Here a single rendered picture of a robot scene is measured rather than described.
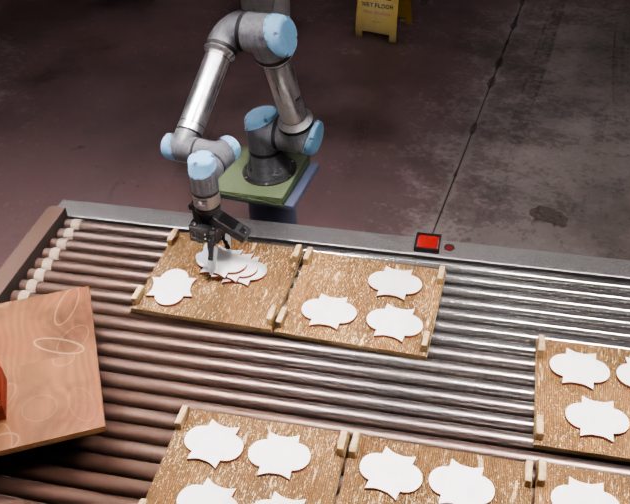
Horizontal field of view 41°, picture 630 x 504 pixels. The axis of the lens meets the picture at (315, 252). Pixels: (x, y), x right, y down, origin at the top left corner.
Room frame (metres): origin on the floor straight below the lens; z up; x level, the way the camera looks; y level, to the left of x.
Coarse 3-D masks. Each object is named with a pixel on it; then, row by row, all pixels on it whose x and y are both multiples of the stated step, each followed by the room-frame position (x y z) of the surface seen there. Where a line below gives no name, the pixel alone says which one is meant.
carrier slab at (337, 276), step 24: (312, 264) 1.89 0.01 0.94; (336, 264) 1.88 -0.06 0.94; (360, 264) 1.88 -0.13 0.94; (384, 264) 1.87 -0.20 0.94; (312, 288) 1.78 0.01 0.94; (336, 288) 1.78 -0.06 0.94; (360, 288) 1.77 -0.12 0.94; (432, 288) 1.76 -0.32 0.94; (288, 312) 1.69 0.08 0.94; (360, 312) 1.68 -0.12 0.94; (432, 312) 1.66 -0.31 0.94; (288, 336) 1.61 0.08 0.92; (312, 336) 1.59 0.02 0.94; (336, 336) 1.59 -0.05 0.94; (360, 336) 1.58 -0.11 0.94
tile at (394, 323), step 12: (372, 312) 1.66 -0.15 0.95; (384, 312) 1.66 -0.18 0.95; (396, 312) 1.66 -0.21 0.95; (408, 312) 1.66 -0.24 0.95; (372, 324) 1.62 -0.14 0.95; (384, 324) 1.61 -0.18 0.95; (396, 324) 1.61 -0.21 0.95; (408, 324) 1.61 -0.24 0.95; (420, 324) 1.61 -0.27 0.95; (384, 336) 1.58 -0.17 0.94; (396, 336) 1.57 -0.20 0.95; (408, 336) 1.57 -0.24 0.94
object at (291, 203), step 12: (312, 168) 2.49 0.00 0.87; (300, 180) 2.42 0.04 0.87; (300, 192) 2.35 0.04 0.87; (252, 204) 2.39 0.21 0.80; (264, 204) 2.31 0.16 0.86; (288, 204) 2.28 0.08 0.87; (252, 216) 2.40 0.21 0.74; (264, 216) 2.36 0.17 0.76; (276, 216) 2.36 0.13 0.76; (288, 216) 2.38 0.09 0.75
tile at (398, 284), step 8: (376, 272) 1.83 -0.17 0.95; (384, 272) 1.83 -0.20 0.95; (392, 272) 1.82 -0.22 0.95; (400, 272) 1.82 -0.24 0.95; (408, 272) 1.82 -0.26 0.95; (368, 280) 1.79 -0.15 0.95; (376, 280) 1.79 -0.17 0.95; (384, 280) 1.79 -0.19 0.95; (392, 280) 1.79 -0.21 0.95; (400, 280) 1.79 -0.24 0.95; (408, 280) 1.79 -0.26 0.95; (416, 280) 1.79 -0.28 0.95; (376, 288) 1.76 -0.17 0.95; (384, 288) 1.76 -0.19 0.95; (392, 288) 1.76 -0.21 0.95; (400, 288) 1.75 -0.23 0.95; (408, 288) 1.75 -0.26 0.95; (416, 288) 1.75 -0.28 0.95; (384, 296) 1.73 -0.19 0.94; (392, 296) 1.73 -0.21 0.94; (400, 296) 1.72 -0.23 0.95
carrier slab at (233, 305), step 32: (192, 256) 1.95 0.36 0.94; (256, 256) 1.94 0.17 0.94; (288, 256) 1.93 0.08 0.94; (192, 288) 1.80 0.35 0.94; (224, 288) 1.80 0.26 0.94; (256, 288) 1.79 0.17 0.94; (288, 288) 1.79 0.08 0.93; (192, 320) 1.69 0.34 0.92; (224, 320) 1.67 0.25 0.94; (256, 320) 1.66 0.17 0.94
